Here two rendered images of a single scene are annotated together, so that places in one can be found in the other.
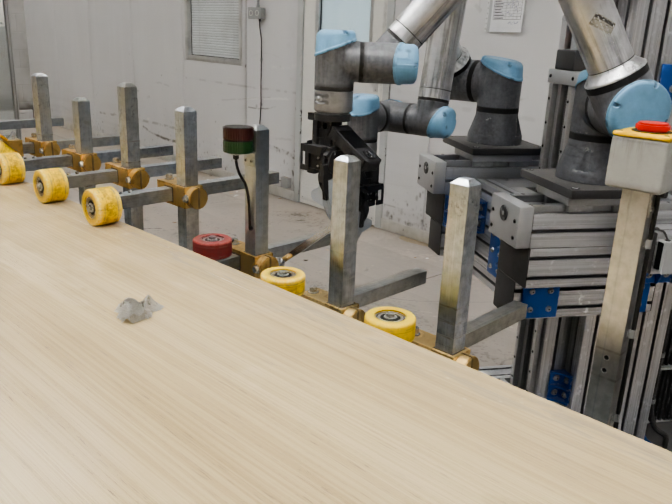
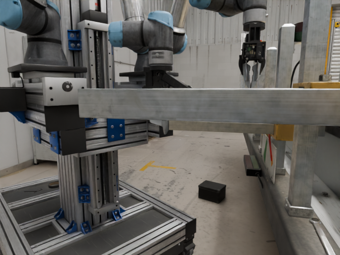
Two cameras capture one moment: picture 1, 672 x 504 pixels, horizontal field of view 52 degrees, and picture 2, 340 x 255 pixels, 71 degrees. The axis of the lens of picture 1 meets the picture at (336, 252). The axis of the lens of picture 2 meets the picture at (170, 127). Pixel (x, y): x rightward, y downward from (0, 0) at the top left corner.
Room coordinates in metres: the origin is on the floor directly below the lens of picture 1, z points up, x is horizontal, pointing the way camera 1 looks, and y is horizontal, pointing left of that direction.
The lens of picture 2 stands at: (2.03, 0.62, 0.96)
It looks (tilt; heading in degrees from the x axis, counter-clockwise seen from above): 9 degrees down; 240
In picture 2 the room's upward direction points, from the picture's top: straight up
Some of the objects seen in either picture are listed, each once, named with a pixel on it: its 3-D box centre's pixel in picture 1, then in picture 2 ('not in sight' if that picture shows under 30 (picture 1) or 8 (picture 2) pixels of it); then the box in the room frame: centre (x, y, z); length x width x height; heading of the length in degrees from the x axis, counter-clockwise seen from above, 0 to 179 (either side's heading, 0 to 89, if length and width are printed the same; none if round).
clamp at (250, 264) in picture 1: (248, 260); (282, 127); (1.40, 0.19, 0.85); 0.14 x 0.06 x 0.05; 46
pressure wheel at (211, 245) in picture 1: (212, 262); not in sight; (1.35, 0.25, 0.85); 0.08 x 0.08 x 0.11
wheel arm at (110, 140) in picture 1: (77, 143); not in sight; (2.19, 0.84, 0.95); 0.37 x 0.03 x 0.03; 136
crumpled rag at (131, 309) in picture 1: (135, 305); not in sight; (0.97, 0.30, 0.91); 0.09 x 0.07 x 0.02; 171
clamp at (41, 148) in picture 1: (42, 147); not in sight; (2.09, 0.91, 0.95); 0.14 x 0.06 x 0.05; 46
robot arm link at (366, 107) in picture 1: (363, 117); (159, 32); (1.67, -0.05, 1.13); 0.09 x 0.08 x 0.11; 143
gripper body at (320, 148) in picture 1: (328, 143); (253, 43); (1.35, 0.02, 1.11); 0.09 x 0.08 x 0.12; 46
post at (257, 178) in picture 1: (256, 239); (280, 109); (1.38, 0.17, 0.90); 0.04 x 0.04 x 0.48; 46
